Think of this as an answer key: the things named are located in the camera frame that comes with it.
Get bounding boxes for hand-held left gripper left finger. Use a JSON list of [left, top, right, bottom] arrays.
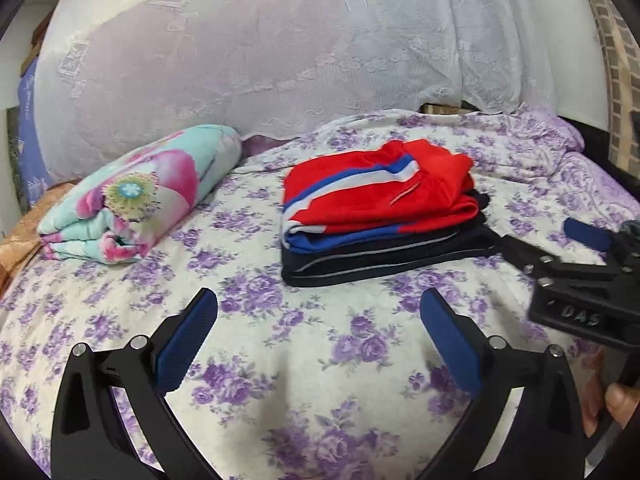
[[50, 287, 219, 480]]

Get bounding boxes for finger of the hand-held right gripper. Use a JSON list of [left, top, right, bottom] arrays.
[[492, 232, 622, 282], [563, 217, 626, 261]]

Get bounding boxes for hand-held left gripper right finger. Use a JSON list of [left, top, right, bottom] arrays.
[[418, 287, 587, 480]]

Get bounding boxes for dark navy pants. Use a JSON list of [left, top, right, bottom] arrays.
[[281, 191, 507, 289]]

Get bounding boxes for red pants with striped side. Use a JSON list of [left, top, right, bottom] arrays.
[[281, 139, 482, 254]]

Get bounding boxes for person's right hand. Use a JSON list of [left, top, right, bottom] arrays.
[[581, 349, 640, 437]]

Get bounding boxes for folded teal pink floral blanket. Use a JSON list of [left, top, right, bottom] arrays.
[[37, 124, 244, 265]]

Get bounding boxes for beige striped cloth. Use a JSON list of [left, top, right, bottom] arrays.
[[585, 0, 640, 167]]

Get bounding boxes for golden brown satin cloth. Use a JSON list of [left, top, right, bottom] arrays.
[[0, 182, 77, 297]]

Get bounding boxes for blue floral pillow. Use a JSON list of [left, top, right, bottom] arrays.
[[15, 57, 54, 192]]

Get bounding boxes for white lace cover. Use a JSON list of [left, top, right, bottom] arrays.
[[32, 0, 567, 147]]

